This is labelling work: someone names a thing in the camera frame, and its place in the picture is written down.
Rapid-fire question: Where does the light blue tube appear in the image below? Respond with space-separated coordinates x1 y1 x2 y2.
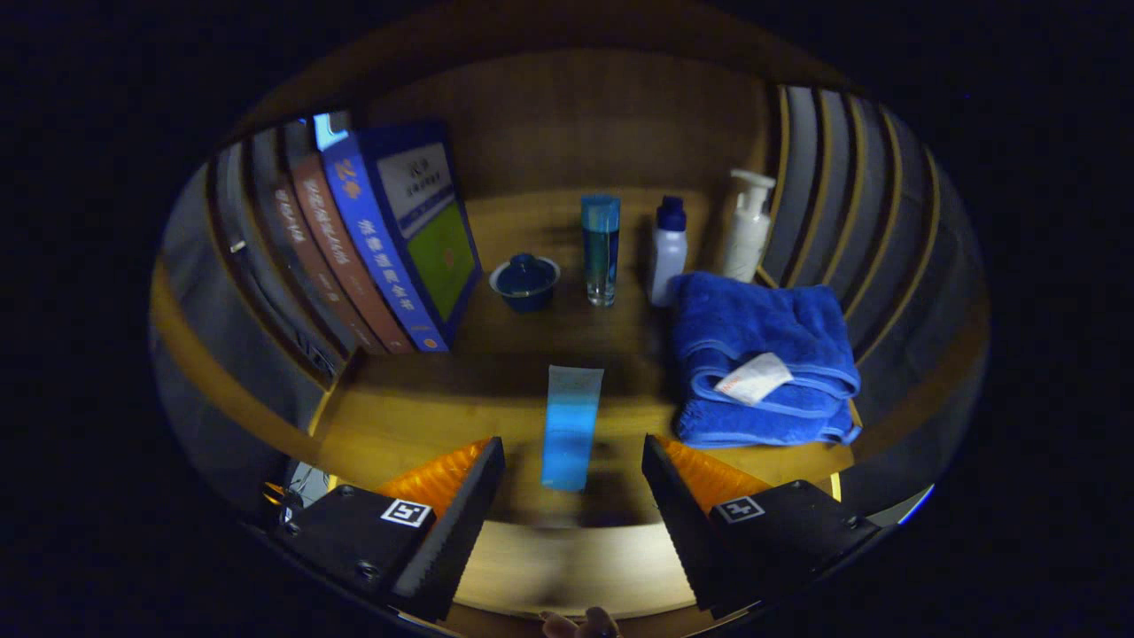
540 365 605 493

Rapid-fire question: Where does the wooden cabinet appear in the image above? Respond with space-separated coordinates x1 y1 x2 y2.
149 0 989 533

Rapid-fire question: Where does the folded blue towel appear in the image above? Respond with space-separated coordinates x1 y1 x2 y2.
669 271 863 448

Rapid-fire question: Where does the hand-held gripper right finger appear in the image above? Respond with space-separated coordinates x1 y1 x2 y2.
641 434 882 621

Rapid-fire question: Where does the dark brown book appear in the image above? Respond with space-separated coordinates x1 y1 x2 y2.
270 173 386 355

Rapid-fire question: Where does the blue lidded teacup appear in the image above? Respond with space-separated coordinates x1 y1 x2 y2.
489 253 562 314

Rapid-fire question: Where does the white pump bottle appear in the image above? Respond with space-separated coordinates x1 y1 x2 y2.
719 169 777 284

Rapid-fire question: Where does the thick blue book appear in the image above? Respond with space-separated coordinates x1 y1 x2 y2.
319 121 484 354

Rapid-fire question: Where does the clear blue bottle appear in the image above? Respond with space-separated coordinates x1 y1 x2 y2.
580 195 621 307

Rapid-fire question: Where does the white bottle with blue cap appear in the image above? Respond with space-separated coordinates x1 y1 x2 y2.
649 196 689 307

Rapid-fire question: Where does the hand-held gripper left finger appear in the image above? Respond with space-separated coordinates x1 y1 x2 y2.
266 436 506 623

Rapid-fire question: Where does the wooden countertop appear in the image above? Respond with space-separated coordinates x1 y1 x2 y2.
306 188 858 621

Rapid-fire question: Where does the reddish brown book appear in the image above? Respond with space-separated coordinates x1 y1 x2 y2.
291 152 417 355

